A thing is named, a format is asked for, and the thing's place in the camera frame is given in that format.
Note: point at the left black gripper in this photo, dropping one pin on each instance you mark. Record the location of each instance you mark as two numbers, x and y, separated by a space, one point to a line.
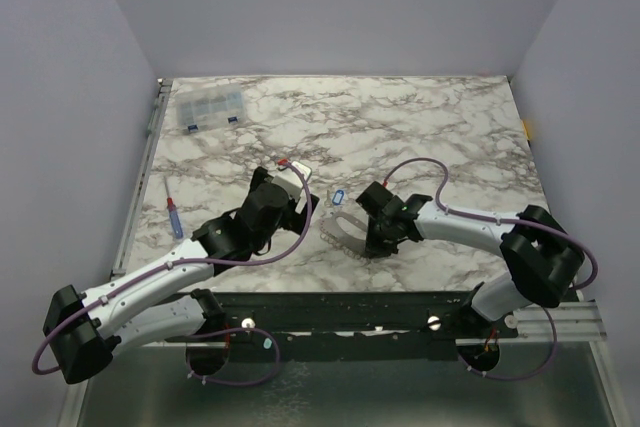
295 222

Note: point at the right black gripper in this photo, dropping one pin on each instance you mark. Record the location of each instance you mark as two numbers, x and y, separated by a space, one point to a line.
379 235

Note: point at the blue key tag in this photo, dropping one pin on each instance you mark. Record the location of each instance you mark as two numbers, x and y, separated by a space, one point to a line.
335 198

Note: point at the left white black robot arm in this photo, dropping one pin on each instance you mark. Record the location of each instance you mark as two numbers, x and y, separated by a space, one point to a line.
85 330

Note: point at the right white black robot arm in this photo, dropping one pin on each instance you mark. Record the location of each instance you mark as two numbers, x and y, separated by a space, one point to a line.
541 261

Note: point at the clear plastic compartment box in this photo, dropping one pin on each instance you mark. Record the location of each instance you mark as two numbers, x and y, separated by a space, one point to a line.
210 108

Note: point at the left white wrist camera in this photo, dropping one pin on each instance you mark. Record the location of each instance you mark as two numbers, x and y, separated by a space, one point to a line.
290 182

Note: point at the blue red handled screwdriver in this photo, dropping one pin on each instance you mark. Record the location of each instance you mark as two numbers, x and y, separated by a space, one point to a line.
173 215

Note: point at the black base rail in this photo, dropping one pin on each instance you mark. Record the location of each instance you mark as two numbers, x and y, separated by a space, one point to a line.
365 326

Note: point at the left aluminium side rail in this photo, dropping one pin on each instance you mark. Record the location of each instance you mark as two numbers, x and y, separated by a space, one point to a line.
152 134

